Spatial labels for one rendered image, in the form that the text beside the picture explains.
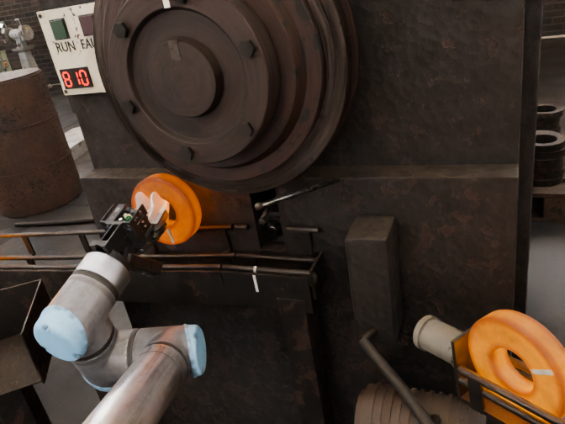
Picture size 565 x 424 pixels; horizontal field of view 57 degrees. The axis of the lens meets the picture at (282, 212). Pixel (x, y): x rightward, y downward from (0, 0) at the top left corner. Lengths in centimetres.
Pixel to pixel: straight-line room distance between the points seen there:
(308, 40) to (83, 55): 58
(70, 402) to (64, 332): 118
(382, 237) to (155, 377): 44
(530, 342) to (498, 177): 32
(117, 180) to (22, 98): 248
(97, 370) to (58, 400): 112
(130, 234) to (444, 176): 58
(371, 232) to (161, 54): 46
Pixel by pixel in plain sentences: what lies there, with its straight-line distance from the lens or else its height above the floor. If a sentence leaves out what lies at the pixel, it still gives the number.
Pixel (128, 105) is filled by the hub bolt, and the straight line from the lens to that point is 90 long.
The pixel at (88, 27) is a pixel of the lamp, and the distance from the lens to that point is 120.
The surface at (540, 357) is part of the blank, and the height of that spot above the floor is 76.
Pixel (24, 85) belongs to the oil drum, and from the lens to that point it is 370.
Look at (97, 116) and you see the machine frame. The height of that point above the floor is 100.
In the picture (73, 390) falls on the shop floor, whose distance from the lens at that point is 210.
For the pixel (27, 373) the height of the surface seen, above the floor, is 61.
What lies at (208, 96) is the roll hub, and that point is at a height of 109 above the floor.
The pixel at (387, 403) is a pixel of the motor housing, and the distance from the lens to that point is 99.
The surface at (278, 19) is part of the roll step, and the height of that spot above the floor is 118.
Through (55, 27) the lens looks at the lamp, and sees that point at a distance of 126.
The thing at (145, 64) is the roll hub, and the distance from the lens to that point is 88.
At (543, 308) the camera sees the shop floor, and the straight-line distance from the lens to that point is 210.
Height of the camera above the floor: 125
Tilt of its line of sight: 25 degrees down
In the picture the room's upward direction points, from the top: 10 degrees counter-clockwise
